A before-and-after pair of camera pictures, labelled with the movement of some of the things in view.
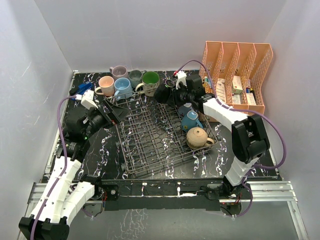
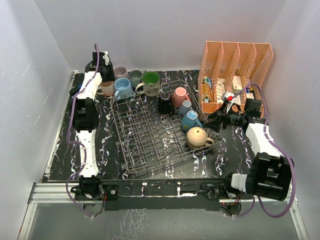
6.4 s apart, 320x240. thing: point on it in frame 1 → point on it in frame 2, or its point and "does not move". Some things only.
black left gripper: [116, 113] → [111, 78]
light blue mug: [123, 89] does not move
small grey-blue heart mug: [183, 110] does not move
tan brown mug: [197, 138] does not move
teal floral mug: [190, 121] does not move
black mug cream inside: [169, 83] → [164, 103]
